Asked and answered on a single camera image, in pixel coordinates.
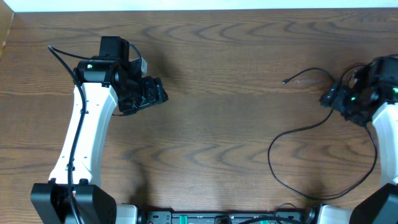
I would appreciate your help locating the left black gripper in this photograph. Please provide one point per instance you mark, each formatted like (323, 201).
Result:
(156, 93)

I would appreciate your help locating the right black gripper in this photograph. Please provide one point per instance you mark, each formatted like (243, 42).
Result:
(334, 96)

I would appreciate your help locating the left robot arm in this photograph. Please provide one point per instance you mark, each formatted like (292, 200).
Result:
(73, 191)

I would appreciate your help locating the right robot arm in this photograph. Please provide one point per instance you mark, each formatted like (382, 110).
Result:
(381, 206)

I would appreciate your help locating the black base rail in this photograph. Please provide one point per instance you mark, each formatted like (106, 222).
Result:
(170, 217)

